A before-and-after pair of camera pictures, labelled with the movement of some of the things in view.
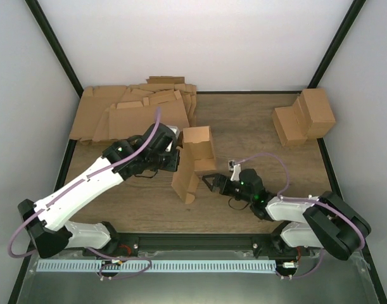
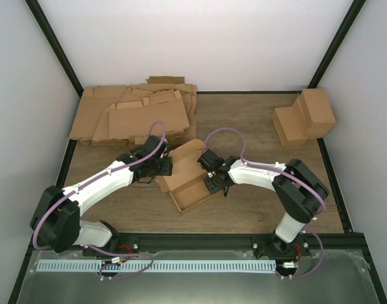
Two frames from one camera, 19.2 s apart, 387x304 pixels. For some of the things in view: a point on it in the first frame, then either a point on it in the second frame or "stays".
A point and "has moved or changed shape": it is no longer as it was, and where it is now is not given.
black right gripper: x=219 y=178 → x=211 y=188
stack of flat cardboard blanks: x=108 y=114 stays
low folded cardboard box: x=291 y=123 stays
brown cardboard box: x=196 y=154 has moved or changed shape
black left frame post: x=56 y=45 stays
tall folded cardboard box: x=317 y=113 stays
